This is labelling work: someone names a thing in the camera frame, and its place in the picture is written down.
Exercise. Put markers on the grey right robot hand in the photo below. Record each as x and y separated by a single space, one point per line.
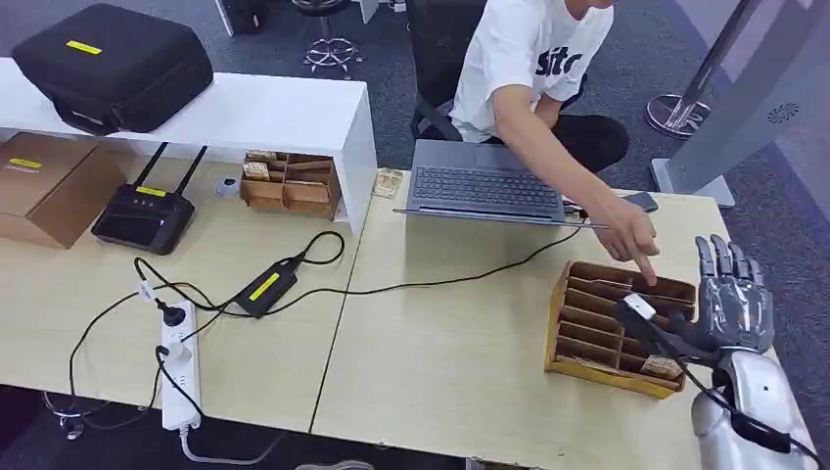
739 311

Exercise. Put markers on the person's right hand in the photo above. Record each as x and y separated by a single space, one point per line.
626 233

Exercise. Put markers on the dark card with white end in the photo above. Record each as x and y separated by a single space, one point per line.
639 306

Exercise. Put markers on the black external drive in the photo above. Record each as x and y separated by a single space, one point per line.
645 200

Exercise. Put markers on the printed card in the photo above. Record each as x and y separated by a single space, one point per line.
661 368

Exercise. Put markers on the wooden card sorting box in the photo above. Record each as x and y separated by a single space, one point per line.
590 324

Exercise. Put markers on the grey laptop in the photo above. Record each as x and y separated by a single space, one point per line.
486 188

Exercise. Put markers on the grey display stand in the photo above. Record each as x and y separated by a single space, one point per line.
746 117

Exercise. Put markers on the person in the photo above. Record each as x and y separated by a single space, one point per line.
519 58

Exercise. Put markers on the pack of cards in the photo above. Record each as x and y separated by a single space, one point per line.
388 183

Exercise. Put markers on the small wooden compartment box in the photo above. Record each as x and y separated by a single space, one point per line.
308 193

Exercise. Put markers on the chrome stool base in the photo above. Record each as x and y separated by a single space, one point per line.
332 52

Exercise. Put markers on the black power adapter yellow label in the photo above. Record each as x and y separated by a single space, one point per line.
266 288

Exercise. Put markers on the card stack in compartment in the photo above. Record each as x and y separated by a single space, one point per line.
256 170

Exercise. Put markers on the white desk shelf riser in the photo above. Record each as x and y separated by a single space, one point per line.
259 109

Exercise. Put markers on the small white round device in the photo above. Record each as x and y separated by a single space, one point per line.
226 187

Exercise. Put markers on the black box on floor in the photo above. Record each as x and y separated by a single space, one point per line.
243 16

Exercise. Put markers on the white power strip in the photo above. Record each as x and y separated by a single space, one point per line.
180 389

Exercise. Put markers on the black router with antennas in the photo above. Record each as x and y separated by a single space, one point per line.
142 222

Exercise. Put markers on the black carrying case yellow label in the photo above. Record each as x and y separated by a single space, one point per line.
113 81

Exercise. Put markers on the brown cardboard box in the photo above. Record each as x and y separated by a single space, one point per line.
52 188

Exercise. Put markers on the chrome stanchion post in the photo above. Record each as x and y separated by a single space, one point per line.
677 115

